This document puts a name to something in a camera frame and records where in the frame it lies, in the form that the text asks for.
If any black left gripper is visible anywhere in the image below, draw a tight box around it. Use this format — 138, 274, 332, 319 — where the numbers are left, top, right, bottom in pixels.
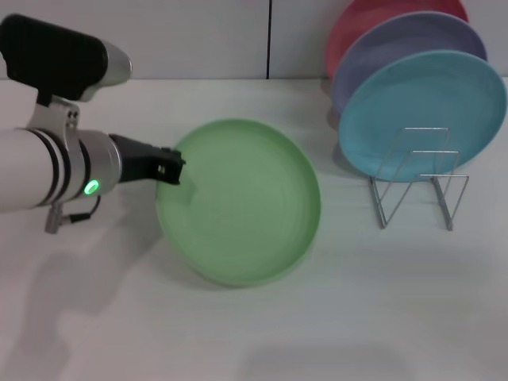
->
109, 134, 187, 186

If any green plastic plate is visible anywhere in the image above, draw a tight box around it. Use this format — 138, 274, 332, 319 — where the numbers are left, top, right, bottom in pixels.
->
155, 117, 321, 287

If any red plastic plate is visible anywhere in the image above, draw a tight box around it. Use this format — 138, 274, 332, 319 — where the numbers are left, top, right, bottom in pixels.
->
325, 0, 470, 80

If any blue plastic plate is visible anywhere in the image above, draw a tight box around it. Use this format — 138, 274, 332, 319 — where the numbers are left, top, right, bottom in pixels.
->
338, 49, 508, 184

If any purple plastic plate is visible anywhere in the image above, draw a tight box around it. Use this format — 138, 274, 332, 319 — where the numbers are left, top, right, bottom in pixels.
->
331, 10, 488, 116

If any black cable with silver plug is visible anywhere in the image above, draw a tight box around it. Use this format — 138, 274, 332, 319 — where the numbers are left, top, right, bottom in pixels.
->
44, 195, 102, 235

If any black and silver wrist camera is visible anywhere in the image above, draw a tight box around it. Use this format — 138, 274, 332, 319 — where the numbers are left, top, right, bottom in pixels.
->
0, 13, 133, 105

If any silver wire plate rack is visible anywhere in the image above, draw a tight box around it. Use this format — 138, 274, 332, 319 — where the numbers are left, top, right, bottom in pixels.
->
368, 126, 470, 231

